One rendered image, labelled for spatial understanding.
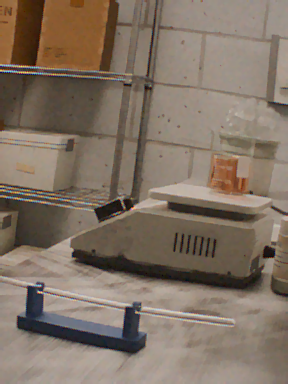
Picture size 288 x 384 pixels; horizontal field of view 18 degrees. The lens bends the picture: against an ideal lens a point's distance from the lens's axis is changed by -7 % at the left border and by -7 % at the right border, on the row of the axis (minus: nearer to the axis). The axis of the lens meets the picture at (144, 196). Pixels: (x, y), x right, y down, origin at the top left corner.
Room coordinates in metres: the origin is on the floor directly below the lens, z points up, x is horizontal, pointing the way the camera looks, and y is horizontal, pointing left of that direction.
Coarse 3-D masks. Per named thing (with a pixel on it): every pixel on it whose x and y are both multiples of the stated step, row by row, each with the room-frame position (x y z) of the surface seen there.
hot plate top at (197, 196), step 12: (156, 192) 1.00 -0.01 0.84; (168, 192) 1.01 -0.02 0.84; (180, 192) 1.02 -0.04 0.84; (192, 192) 1.04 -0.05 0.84; (204, 192) 1.05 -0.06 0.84; (192, 204) 0.99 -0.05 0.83; (204, 204) 0.99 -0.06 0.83; (216, 204) 0.98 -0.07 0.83; (228, 204) 0.98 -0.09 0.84; (240, 204) 0.98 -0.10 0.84; (252, 204) 0.99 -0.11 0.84; (264, 204) 1.02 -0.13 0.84
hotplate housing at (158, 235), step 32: (96, 224) 1.02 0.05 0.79; (128, 224) 1.01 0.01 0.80; (160, 224) 1.00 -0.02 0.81; (192, 224) 0.99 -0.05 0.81; (224, 224) 0.98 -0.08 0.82; (256, 224) 1.00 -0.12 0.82; (96, 256) 1.02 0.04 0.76; (128, 256) 1.00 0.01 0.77; (160, 256) 0.99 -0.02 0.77; (192, 256) 0.98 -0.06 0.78; (224, 256) 0.97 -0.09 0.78; (256, 256) 1.00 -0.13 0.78
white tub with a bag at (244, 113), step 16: (240, 112) 1.99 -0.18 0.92; (256, 112) 1.99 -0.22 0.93; (272, 112) 2.01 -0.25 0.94; (240, 128) 2.00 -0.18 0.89; (256, 128) 2.00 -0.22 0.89; (272, 128) 2.00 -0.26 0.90; (256, 144) 1.97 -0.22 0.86; (272, 144) 1.99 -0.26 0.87; (256, 160) 1.98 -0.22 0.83; (272, 160) 2.01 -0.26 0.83; (256, 176) 1.98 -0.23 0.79; (256, 192) 1.99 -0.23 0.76
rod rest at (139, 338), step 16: (32, 288) 0.70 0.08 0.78; (32, 304) 0.70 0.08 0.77; (32, 320) 0.69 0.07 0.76; (48, 320) 0.70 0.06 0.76; (64, 320) 0.71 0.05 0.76; (80, 320) 0.71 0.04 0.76; (128, 320) 0.68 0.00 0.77; (64, 336) 0.69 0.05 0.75; (80, 336) 0.68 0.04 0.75; (96, 336) 0.68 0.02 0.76; (112, 336) 0.68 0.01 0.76; (128, 336) 0.68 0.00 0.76; (144, 336) 0.69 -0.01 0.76
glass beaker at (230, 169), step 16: (208, 128) 1.06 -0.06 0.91; (224, 128) 1.03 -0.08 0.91; (224, 144) 1.03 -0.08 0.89; (240, 144) 1.03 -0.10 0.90; (224, 160) 1.03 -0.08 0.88; (240, 160) 1.03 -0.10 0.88; (208, 176) 1.05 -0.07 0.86; (224, 176) 1.03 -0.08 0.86; (240, 176) 1.03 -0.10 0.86; (208, 192) 1.05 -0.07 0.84; (224, 192) 1.03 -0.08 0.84; (240, 192) 1.03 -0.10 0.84
